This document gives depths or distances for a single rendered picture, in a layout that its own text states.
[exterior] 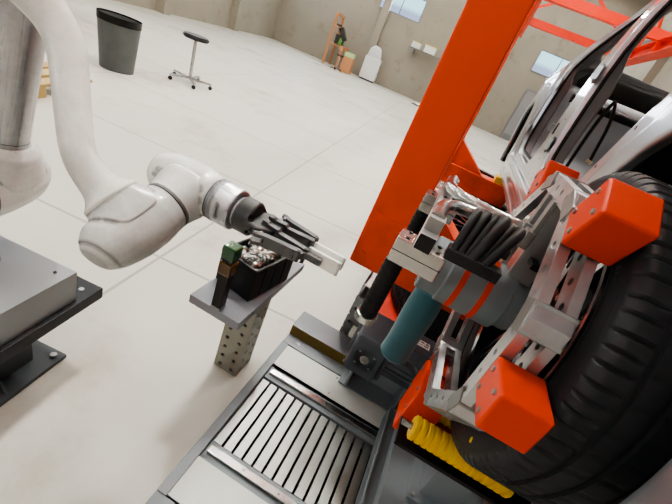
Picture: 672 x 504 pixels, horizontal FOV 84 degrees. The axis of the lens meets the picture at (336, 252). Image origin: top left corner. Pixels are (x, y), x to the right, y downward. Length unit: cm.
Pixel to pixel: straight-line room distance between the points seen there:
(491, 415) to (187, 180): 65
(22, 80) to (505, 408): 116
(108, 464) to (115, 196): 84
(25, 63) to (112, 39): 398
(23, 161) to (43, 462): 79
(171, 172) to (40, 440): 89
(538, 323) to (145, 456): 113
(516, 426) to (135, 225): 66
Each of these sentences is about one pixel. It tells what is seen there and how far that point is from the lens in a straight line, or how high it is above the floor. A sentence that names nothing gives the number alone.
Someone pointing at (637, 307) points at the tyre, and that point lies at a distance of 61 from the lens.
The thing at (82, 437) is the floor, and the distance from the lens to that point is 140.
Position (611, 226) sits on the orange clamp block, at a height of 111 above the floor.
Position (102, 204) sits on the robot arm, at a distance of 73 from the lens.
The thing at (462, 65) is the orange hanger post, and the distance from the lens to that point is 122.
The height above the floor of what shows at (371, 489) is 15.
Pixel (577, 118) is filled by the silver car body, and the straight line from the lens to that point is 208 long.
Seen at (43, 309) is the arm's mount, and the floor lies 34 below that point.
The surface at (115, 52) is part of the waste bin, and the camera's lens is 513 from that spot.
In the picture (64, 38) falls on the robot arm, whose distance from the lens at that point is 86.
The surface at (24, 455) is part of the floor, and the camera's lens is 139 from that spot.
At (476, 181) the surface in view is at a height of 63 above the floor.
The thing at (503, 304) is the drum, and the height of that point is 87.
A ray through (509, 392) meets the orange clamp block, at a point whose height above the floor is 88.
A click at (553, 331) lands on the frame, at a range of 61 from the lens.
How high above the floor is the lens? 119
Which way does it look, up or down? 28 degrees down
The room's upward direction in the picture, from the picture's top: 23 degrees clockwise
